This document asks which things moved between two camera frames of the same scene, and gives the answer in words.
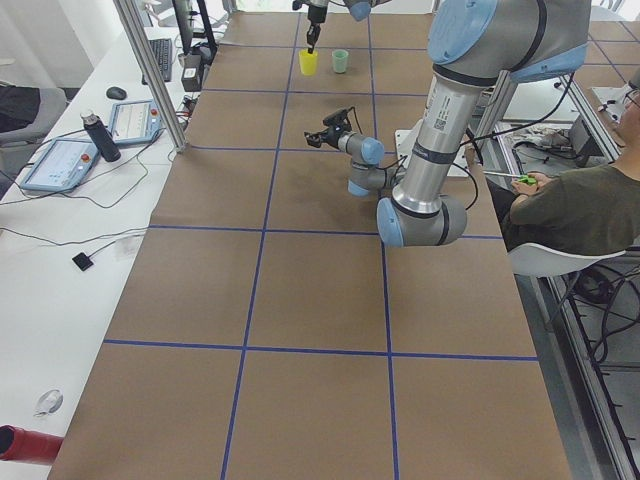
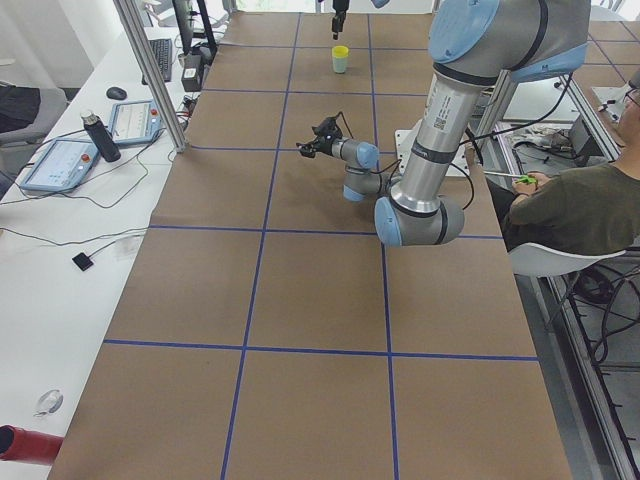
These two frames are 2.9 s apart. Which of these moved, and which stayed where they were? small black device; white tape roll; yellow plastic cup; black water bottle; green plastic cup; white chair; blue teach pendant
Moved: yellow plastic cup
Stayed: small black device; white tape roll; black water bottle; blue teach pendant; white chair; green plastic cup
